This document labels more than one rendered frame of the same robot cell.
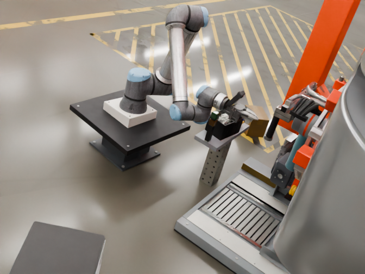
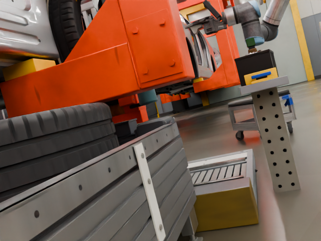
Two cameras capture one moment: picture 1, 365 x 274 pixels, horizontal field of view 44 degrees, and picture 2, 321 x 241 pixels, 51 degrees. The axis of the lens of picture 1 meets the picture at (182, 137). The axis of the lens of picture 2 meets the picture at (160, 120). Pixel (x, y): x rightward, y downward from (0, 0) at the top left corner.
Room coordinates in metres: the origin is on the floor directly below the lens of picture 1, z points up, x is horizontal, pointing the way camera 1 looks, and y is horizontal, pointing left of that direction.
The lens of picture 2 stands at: (3.84, -0.97, 0.45)
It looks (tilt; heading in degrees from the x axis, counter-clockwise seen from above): 2 degrees down; 168
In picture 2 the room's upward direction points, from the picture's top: 14 degrees counter-clockwise
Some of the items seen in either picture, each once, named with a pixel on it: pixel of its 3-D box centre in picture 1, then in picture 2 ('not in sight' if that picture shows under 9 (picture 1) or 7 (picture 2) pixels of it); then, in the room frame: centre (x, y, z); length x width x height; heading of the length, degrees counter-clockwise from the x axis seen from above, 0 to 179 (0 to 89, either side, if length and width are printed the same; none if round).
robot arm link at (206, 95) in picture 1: (208, 95); (246, 12); (2.28, -0.08, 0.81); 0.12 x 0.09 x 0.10; 62
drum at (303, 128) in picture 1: (314, 127); not in sight; (2.17, -0.67, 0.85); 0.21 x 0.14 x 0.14; 62
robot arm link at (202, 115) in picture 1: (200, 112); (253, 33); (2.27, -0.06, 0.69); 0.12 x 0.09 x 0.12; 121
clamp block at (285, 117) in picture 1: (284, 113); not in sight; (2.08, -0.47, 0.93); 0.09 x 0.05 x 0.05; 62
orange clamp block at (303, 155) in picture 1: (304, 156); not in sight; (1.85, -0.59, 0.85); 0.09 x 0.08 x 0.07; 152
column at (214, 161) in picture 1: (216, 157); (274, 138); (2.58, -0.26, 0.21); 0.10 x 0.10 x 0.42; 62
